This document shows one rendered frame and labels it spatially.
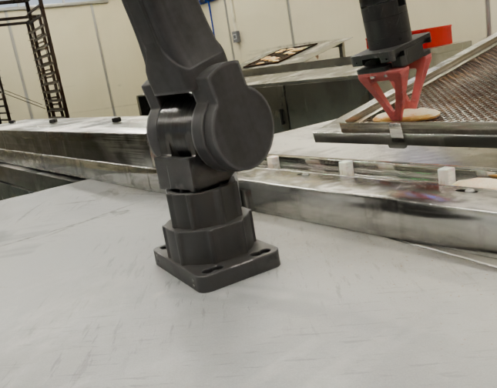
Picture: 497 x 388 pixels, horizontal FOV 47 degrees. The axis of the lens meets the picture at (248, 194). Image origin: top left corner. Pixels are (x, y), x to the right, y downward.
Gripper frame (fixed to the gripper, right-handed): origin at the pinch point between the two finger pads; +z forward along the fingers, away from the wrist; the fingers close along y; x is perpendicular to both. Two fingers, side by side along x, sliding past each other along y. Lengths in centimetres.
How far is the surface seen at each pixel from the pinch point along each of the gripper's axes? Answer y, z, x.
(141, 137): -18.4, -4.0, 36.4
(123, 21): 391, -37, 646
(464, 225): -26.2, 2.6, -20.1
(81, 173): -16, 4, 68
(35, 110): 235, 37, 664
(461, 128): -6.1, 0.9, -11.0
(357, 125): -4.2, 0.5, 4.9
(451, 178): -16.4, 2.6, -14.4
